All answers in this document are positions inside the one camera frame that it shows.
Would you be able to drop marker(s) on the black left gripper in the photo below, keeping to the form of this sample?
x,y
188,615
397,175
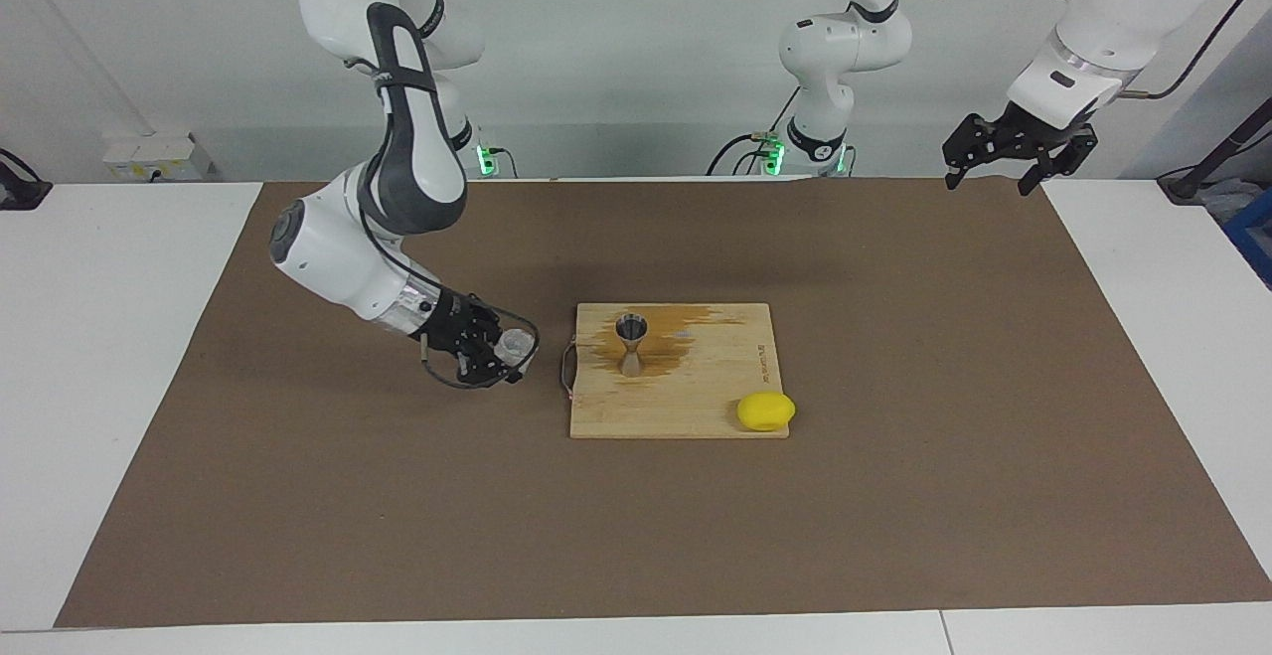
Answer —
x,y
1038,128

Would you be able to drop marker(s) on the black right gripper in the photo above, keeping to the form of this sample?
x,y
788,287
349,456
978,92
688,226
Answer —
x,y
455,322

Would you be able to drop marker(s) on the small clear glass cup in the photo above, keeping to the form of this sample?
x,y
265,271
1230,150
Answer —
x,y
513,347

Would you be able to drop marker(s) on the steel double jigger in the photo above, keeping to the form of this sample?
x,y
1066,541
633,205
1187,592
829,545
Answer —
x,y
631,362

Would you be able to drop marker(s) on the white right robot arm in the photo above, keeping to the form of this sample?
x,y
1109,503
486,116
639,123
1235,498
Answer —
x,y
328,257

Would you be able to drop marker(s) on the black stand pole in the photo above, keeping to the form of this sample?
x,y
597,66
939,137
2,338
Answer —
x,y
1227,148

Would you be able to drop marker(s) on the large brown table mat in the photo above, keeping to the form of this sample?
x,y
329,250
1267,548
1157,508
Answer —
x,y
596,536

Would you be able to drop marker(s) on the yellow lemon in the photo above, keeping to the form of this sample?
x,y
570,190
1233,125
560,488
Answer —
x,y
765,412

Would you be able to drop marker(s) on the white wall socket box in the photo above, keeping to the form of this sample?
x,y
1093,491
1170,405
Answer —
x,y
149,153

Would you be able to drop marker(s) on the black clamp mount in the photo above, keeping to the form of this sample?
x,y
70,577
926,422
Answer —
x,y
20,193

